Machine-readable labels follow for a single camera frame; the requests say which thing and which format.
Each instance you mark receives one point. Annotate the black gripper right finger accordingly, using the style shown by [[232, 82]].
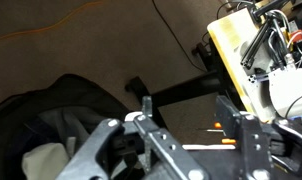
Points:
[[254, 150]]

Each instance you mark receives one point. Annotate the black metal rail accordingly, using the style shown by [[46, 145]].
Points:
[[261, 50], [254, 45]]

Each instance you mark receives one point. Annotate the black mesh washing basket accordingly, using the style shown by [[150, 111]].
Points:
[[74, 88]]

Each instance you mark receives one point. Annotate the black table frame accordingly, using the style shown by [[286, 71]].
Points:
[[184, 90]]

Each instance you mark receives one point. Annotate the light blue jean trousers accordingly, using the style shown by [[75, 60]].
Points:
[[71, 121]]

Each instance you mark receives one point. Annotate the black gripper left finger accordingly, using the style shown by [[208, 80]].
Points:
[[151, 156]]

